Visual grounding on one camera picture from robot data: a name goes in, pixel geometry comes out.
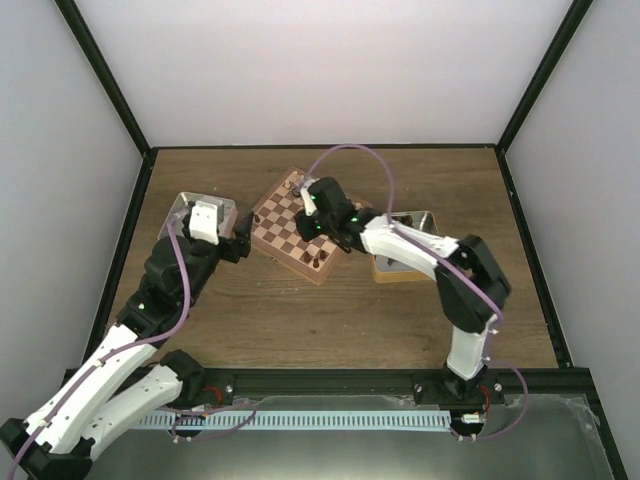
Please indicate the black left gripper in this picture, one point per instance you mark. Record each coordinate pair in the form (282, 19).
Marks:
(241, 246)

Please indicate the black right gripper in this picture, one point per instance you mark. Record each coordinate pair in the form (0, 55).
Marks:
(305, 232)

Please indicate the gold tin box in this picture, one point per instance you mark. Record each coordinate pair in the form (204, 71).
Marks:
(387, 270)

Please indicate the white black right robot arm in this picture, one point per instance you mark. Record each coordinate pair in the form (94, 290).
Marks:
(472, 288)

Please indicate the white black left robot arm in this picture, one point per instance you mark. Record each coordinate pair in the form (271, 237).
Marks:
(64, 437)

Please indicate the wooden chess board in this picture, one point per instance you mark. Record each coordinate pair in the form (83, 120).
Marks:
(276, 234)

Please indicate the pink tin box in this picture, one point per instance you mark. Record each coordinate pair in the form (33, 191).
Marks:
(179, 214)

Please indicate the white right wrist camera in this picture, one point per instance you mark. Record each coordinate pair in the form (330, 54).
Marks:
(303, 190)

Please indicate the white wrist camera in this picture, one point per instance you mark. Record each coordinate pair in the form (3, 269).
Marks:
(303, 190)
(203, 222)

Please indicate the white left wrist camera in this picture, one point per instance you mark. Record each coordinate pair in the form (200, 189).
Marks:
(203, 222)

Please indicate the white slotted cable duct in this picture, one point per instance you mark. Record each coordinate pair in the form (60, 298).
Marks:
(402, 420)

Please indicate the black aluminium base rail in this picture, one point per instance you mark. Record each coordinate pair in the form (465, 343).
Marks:
(424, 386)

